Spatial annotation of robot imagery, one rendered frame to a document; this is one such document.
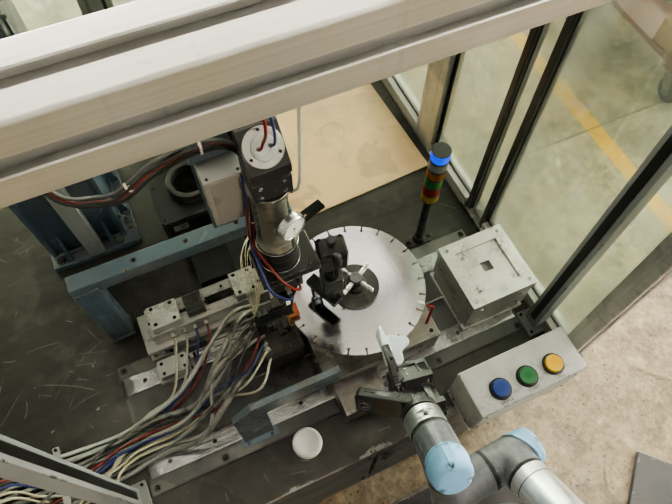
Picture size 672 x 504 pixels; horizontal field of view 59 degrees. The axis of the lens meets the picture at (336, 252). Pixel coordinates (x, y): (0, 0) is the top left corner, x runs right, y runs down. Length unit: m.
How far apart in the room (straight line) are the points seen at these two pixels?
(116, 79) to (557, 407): 2.27
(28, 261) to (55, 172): 1.58
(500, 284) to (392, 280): 0.27
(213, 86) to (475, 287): 1.28
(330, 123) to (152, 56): 1.67
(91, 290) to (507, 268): 0.98
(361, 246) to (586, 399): 1.30
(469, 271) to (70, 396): 1.03
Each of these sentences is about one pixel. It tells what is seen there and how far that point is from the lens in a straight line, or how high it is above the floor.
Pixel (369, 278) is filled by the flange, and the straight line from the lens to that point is 1.39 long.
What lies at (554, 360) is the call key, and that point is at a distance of 1.46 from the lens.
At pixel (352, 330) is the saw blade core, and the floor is 0.95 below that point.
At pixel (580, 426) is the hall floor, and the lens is 2.44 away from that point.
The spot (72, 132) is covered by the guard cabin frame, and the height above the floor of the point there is 2.03.
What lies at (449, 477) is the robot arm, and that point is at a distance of 1.05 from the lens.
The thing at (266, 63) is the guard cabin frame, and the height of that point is 2.04.
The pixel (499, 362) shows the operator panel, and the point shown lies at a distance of 1.43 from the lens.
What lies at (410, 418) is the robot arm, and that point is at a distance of 1.12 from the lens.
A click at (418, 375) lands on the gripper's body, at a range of 1.18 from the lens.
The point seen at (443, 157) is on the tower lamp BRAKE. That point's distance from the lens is 1.35.
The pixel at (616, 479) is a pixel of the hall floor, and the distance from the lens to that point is 2.45.
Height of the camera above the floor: 2.22
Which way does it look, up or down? 62 degrees down
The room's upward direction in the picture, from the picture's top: 1 degrees clockwise
